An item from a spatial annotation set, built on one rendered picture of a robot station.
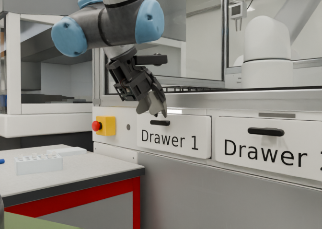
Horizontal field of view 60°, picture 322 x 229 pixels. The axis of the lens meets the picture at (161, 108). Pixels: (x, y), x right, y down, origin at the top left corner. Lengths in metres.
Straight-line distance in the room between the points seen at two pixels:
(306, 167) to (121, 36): 0.43
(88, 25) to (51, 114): 0.96
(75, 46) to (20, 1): 0.95
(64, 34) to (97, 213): 0.51
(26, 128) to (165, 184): 0.80
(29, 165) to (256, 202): 0.61
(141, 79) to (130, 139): 0.34
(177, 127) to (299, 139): 0.33
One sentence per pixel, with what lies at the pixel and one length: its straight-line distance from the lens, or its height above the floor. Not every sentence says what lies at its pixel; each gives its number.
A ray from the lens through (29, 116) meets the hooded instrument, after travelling 1.45.
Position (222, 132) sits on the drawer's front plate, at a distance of 0.69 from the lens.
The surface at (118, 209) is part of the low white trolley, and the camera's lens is 0.90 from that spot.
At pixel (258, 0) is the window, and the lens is 0.72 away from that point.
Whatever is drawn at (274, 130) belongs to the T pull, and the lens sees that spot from 0.59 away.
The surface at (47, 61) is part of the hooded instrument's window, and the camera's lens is 1.51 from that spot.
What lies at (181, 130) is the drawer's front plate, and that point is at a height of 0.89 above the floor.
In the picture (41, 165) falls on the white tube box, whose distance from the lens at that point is 0.89.
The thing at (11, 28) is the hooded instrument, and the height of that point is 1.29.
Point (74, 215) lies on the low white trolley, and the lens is 0.83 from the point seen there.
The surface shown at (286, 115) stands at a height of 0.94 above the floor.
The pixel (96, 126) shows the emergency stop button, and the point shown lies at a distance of 1.04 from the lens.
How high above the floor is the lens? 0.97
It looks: 1 degrees down
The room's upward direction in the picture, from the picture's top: straight up
